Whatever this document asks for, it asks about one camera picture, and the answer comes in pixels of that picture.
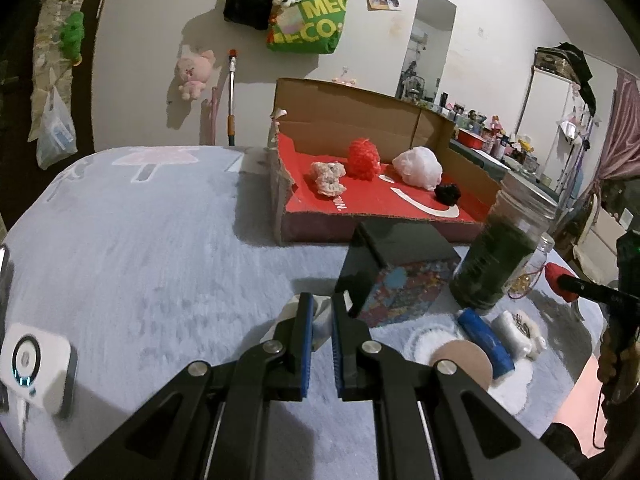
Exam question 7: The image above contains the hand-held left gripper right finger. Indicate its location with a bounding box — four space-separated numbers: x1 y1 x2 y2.
332 294 581 480

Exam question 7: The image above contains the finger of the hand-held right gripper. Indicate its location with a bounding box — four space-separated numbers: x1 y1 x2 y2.
557 272 621 303

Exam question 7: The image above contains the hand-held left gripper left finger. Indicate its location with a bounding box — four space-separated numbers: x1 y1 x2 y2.
65 294 315 480

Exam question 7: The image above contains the red fuzzy cloth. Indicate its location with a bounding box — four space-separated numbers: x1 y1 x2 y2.
544 261 581 305

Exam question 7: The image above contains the white cloth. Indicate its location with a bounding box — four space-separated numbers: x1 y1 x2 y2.
260 294 333 351

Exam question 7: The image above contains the blue cloth roll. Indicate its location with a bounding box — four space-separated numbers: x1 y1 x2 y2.
457 307 516 381

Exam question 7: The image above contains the beige powder puff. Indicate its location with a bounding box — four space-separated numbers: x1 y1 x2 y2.
429 340 493 391

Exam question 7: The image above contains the black scrunchie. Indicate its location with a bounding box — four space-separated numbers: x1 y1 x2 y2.
434 183 462 207

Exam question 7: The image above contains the cream scrunchie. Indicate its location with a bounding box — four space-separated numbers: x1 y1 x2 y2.
310 161 347 199

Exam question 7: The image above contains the white mesh bath pouf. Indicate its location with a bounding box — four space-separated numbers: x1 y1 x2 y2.
391 146 444 192

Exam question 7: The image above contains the cardboard box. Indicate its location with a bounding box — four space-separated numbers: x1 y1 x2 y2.
269 77 503 247

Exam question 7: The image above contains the person's right hand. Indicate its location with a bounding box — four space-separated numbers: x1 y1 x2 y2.
597 330 632 386

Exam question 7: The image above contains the small clear plastic jar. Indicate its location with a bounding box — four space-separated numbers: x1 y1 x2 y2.
507 232 556 301

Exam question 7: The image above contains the glass jar with dark contents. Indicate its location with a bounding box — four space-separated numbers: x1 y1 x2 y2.
448 171 559 316

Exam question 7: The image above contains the pink cloth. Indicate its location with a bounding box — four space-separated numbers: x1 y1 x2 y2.
555 360 603 441

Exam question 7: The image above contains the black colourful printed box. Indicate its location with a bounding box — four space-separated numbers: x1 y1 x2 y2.
334 220 462 328

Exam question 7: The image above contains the pink curtain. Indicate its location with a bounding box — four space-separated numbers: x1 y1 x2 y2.
597 71 640 186

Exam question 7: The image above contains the table with dark green cloth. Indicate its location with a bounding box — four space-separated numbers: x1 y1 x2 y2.
450 137 556 196

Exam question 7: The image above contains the group of bottles and boxes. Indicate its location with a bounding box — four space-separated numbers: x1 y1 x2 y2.
420 92 556 186

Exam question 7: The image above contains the light blue blanket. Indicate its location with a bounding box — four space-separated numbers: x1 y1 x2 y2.
0 145 606 480

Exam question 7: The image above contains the white refrigerator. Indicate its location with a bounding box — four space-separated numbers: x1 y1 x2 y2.
515 67 596 196

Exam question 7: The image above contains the dark hanging clothing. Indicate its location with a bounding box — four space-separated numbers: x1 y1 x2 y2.
555 41 598 116

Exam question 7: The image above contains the bag on wardrobe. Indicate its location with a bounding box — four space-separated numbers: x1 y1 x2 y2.
534 46 576 78

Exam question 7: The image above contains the metal pole orange grip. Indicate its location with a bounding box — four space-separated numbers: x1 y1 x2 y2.
227 49 238 147

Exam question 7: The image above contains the white electronic device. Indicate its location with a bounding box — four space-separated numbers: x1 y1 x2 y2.
0 322 79 419

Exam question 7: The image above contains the pink bear plush toy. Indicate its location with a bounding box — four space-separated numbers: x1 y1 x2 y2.
174 50 217 102

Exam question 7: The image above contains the green tote bag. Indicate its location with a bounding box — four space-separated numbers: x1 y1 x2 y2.
265 0 349 55

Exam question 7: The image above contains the clear plastic bag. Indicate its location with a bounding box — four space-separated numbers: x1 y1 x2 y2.
36 87 78 170

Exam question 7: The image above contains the dark brown door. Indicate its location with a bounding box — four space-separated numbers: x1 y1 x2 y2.
0 0 118 221

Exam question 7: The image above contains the green plush toy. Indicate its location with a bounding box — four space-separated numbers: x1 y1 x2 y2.
59 10 86 67

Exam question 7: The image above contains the beige hanging organizer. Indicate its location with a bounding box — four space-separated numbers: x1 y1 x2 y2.
27 0 88 143

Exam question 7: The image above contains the wall mirror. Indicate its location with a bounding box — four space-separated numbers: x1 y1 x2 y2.
397 0 457 103

